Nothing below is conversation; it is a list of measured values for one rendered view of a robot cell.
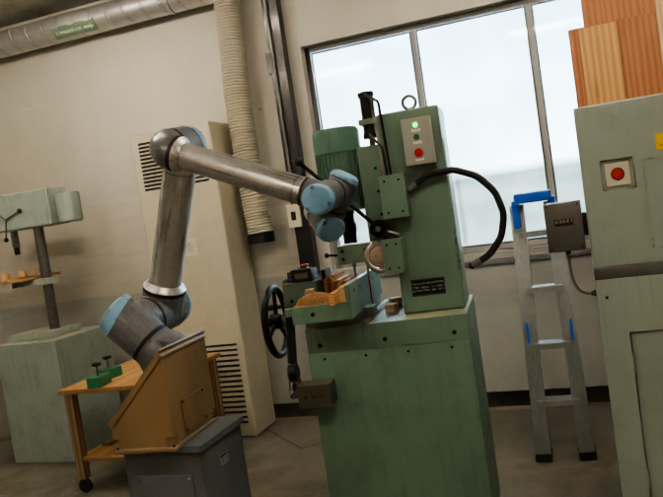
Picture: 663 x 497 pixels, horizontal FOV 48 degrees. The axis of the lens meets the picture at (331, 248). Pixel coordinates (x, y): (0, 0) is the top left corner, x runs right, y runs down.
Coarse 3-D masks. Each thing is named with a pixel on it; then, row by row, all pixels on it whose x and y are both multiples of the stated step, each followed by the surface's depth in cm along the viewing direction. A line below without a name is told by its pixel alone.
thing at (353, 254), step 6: (342, 246) 276; (348, 246) 276; (354, 246) 275; (360, 246) 274; (366, 246) 274; (342, 252) 276; (348, 252) 276; (354, 252) 275; (360, 252) 275; (342, 258) 276; (348, 258) 276; (354, 258) 275; (360, 258) 275; (342, 264) 277; (354, 264) 278
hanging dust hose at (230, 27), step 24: (216, 0) 415; (240, 0) 421; (216, 24) 420; (240, 24) 418; (240, 48) 417; (240, 72) 417; (240, 96) 416; (240, 120) 417; (240, 144) 417; (240, 192) 423; (264, 216) 420; (264, 240) 419
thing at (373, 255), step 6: (378, 240) 263; (372, 246) 263; (378, 246) 263; (366, 252) 264; (372, 252) 263; (378, 252) 262; (366, 258) 264; (372, 258) 264; (378, 258) 263; (366, 264) 265; (372, 264) 264; (378, 264) 263; (372, 270) 264; (378, 270) 263; (384, 270) 263
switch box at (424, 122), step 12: (408, 120) 253; (420, 120) 252; (408, 132) 253; (420, 132) 252; (432, 132) 257; (408, 144) 253; (420, 144) 252; (432, 144) 252; (408, 156) 254; (432, 156) 252
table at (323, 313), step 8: (368, 288) 277; (376, 288) 292; (360, 296) 262; (368, 296) 275; (376, 296) 290; (328, 304) 248; (344, 304) 246; (352, 304) 249; (360, 304) 260; (368, 304) 273; (288, 312) 273; (296, 312) 250; (304, 312) 250; (312, 312) 249; (320, 312) 249; (328, 312) 248; (336, 312) 247; (344, 312) 246; (352, 312) 247; (296, 320) 251; (304, 320) 250; (312, 320) 249; (320, 320) 249; (328, 320) 248
